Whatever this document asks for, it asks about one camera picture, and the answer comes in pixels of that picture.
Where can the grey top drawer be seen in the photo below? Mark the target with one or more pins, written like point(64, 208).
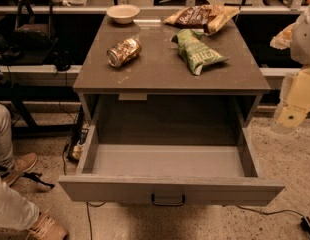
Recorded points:
point(169, 151)

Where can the black headphones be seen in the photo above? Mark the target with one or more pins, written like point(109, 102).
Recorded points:
point(62, 60)

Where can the tan left shoe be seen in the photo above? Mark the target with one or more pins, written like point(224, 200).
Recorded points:
point(21, 164)

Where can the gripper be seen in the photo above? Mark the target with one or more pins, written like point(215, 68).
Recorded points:
point(304, 42)

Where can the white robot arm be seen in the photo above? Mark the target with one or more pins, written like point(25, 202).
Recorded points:
point(296, 37)

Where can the person's left leg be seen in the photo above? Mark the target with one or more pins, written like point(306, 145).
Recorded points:
point(6, 146)

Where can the tan right shoe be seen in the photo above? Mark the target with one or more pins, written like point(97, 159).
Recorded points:
point(47, 228)

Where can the green chip bag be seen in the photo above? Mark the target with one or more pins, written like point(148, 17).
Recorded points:
point(194, 52)

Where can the power strip on floor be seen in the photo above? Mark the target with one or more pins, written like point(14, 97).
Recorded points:
point(78, 144)

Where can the person's right leg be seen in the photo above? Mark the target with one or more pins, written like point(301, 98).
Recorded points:
point(16, 212)

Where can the tan shoe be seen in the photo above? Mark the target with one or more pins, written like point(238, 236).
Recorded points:
point(21, 164)
point(47, 228)

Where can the brown chip bag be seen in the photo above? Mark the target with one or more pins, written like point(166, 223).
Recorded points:
point(209, 18)

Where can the person's leg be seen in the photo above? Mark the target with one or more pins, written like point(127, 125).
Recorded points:
point(6, 146)
point(16, 212)

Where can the black bag on shelf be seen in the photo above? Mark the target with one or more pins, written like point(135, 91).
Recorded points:
point(28, 33)

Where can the grey drawer cabinet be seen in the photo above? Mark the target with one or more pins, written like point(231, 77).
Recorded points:
point(160, 74)

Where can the brown soda can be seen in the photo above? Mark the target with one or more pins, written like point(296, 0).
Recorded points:
point(123, 52)

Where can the white bowl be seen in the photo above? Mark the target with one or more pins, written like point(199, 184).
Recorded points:
point(123, 14)

